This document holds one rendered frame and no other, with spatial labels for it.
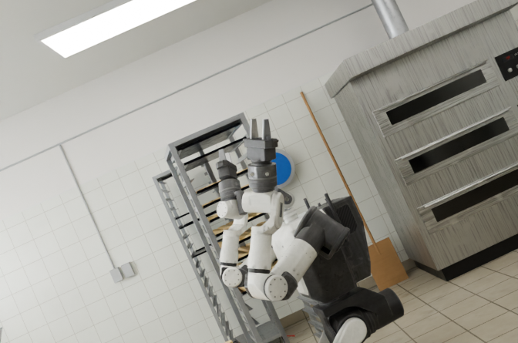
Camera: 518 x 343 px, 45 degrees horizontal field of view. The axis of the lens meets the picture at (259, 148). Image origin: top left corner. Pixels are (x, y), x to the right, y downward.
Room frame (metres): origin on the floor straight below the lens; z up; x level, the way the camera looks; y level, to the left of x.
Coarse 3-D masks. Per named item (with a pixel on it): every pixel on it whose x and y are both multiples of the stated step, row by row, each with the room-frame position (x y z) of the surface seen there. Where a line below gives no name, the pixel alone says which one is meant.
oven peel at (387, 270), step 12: (336, 168) 6.11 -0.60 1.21; (348, 192) 6.06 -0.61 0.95; (372, 240) 5.99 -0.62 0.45; (384, 240) 6.00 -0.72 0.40; (372, 252) 5.99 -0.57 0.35; (384, 252) 5.98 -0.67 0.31; (372, 264) 5.97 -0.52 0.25; (384, 264) 5.97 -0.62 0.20; (396, 264) 5.97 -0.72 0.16; (372, 276) 5.96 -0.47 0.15; (384, 276) 5.96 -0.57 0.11; (396, 276) 5.95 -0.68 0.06; (384, 288) 5.94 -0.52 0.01
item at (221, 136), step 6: (234, 126) 3.70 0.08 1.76; (222, 132) 3.68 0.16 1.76; (228, 132) 3.83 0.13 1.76; (204, 138) 3.66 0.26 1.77; (210, 138) 3.72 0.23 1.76; (216, 138) 3.87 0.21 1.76; (222, 138) 4.05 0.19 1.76; (192, 144) 3.64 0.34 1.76; (198, 144) 3.75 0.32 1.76; (204, 144) 3.92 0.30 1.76; (210, 144) 4.12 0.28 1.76; (186, 150) 3.78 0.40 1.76; (192, 150) 3.96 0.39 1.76; (198, 150) 4.16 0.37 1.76; (180, 156) 4.02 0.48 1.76; (186, 156) 4.20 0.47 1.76
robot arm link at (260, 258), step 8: (256, 240) 1.91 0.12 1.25; (264, 240) 1.91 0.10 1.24; (256, 248) 1.91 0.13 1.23; (264, 248) 1.91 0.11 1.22; (248, 256) 1.93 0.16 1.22; (256, 256) 1.90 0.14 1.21; (264, 256) 1.90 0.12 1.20; (248, 264) 1.92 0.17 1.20; (256, 264) 1.90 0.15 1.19; (264, 264) 1.90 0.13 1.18; (248, 272) 1.93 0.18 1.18; (256, 272) 1.90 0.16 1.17; (264, 272) 1.90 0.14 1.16; (248, 280) 1.92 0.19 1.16; (256, 280) 1.89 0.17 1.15; (264, 280) 1.89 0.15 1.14; (248, 288) 1.94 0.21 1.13; (256, 288) 1.89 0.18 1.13; (256, 296) 1.93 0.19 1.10; (264, 296) 1.89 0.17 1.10
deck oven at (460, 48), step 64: (512, 0) 5.09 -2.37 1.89; (384, 64) 5.13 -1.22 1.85; (448, 64) 5.29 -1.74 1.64; (512, 64) 5.30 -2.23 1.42; (384, 128) 5.23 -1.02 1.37; (448, 128) 5.28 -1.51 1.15; (512, 128) 5.27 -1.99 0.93; (384, 192) 5.91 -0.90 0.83; (448, 192) 5.27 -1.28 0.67; (512, 192) 5.26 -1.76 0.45; (448, 256) 5.26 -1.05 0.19
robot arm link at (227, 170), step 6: (222, 162) 2.53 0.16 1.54; (228, 162) 2.55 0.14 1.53; (222, 168) 2.55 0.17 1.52; (228, 168) 2.54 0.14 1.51; (234, 168) 2.60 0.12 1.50; (222, 174) 2.54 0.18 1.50; (228, 174) 2.53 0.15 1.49; (234, 174) 2.58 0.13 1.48; (222, 180) 2.56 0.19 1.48; (228, 180) 2.52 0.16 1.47; (234, 180) 2.53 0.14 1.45; (222, 186) 2.53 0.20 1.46; (228, 186) 2.52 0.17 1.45; (234, 186) 2.52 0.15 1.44
